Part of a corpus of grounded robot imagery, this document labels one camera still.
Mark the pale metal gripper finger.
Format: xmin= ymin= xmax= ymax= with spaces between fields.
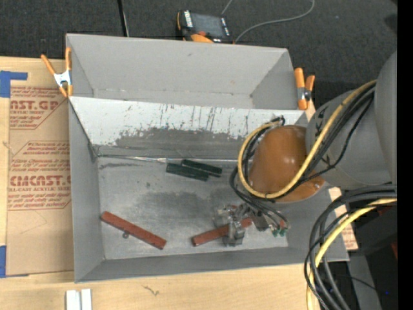
xmin=222 ymin=221 xmax=245 ymax=247
xmin=212 ymin=204 xmax=241 ymax=227

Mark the red-brown block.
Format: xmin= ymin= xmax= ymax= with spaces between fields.
xmin=191 ymin=217 xmax=253 ymax=247
xmin=99 ymin=211 xmax=168 ymax=251

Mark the dark green flat block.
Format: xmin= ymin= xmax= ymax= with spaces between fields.
xmin=165 ymin=162 xmax=210 ymax=183
xmin=181 ymin=158 xmax=223 ymax=178

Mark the grey metal bin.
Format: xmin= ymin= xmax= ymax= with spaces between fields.
xmin=65 ymin=33 xmax=350 ymax=284

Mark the brown cardboard board red print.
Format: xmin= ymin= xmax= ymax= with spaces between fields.
xmin=0 ymin=56 xmax=359 ymax=277

